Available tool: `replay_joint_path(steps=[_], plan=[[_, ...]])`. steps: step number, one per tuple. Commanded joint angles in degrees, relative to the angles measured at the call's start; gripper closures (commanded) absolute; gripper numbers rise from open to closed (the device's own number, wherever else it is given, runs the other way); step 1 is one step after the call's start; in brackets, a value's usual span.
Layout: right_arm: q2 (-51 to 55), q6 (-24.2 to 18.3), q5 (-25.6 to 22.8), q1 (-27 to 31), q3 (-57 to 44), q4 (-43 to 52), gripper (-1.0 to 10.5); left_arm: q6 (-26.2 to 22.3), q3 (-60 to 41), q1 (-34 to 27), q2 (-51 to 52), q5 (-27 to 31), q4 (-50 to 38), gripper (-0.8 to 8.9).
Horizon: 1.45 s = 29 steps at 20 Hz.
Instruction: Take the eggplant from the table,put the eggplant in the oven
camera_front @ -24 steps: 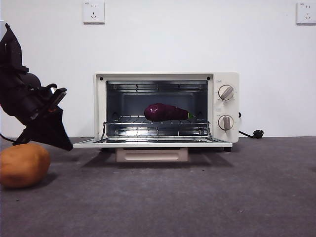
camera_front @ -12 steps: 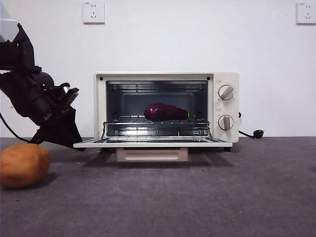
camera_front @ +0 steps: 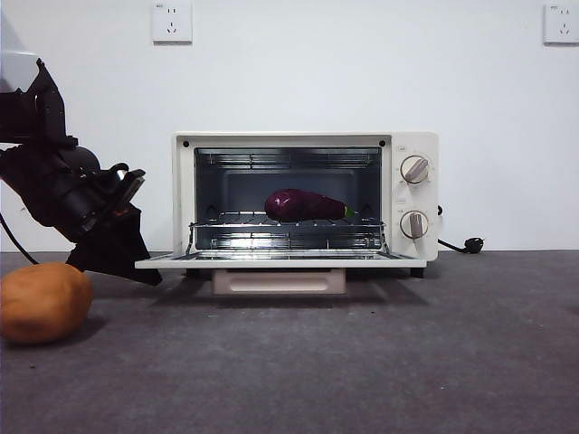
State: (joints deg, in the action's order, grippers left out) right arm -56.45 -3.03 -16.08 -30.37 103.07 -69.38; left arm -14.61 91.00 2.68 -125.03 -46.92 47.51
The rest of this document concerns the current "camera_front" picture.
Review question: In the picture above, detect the purple eggplant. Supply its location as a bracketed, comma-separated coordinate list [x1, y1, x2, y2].
[263, 187, 357, 224]

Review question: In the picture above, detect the cream toaster oven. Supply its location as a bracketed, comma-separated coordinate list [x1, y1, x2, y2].
[174, 131, 439, 278]

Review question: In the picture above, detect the metal wire oven rack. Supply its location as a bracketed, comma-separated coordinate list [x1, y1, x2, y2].
[186, 209, 388, 252]

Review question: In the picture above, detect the brown potato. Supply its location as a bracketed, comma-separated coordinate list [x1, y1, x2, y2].
[0, 261, 94, 346]

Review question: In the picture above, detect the left gripper's grey camera box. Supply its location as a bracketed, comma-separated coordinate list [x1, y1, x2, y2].
[0, 50, 43, 94]

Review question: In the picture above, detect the beige oven knob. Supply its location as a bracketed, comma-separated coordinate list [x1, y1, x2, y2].
[400, 155, 431, 185]
[398, 210, 431, 241]

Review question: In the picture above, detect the left arm's black cable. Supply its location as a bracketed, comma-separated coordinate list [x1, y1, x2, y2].
[0, 212, 40, 268]

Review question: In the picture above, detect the oven door with glass window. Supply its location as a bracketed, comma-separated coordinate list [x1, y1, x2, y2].
[133, 251, 428, 297]

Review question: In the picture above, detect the black power cable with plug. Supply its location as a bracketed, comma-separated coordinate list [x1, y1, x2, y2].
[435, 204, 486, 256]

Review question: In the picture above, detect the white wall socket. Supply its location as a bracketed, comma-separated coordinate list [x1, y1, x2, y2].
[543, 4, 579, 47]
[151, 2, 195, 46]

